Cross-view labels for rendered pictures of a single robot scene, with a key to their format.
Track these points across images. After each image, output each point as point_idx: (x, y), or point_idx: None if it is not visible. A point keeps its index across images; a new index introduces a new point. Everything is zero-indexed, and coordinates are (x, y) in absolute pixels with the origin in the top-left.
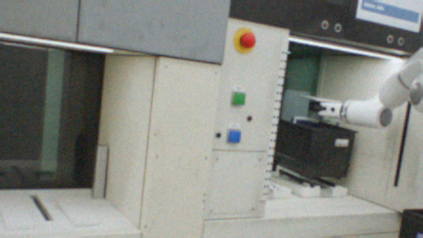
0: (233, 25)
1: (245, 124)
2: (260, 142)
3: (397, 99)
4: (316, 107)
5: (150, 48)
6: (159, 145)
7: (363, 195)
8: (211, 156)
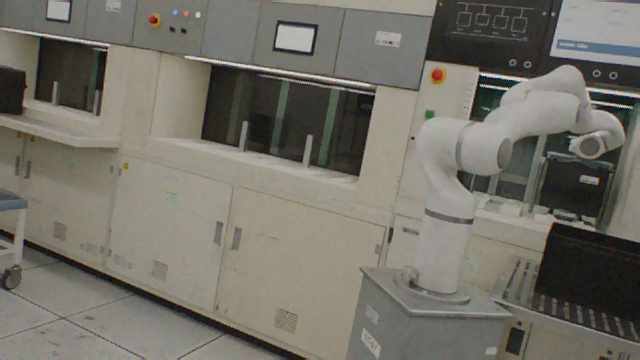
0: (430, 65)
1: None
2: None
3: None
4: (566, 143)
5: (370, 80)
6: (371, 138)
7: None
8: (405, 151)
